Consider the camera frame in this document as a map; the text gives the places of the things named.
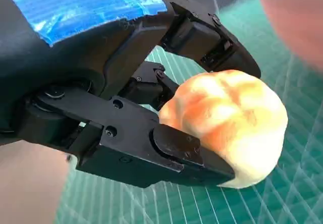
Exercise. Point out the round pale bread bun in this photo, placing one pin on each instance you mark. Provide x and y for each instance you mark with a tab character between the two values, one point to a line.
227	120

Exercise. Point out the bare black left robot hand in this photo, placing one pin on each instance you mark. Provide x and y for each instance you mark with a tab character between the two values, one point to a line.
75	82

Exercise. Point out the pink bowl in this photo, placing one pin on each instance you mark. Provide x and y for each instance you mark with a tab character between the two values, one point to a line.
297	19

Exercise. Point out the green cutting mat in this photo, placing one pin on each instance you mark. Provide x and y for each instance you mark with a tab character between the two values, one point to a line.
277	196

